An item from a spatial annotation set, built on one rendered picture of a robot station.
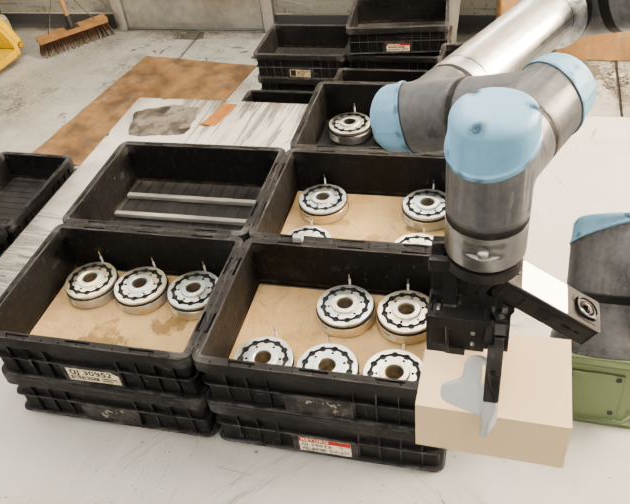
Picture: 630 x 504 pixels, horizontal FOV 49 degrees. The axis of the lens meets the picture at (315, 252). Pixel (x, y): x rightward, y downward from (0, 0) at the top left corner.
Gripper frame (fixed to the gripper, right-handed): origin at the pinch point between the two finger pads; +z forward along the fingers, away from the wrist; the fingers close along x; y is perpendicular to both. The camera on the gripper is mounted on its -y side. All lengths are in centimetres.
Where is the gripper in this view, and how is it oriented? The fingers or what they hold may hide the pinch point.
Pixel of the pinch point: (494, 383)
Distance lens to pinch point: 81.8
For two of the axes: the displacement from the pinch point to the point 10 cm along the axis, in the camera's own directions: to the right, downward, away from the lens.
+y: -9.6, -0.9, 2.6
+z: 1.1, 7.5, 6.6
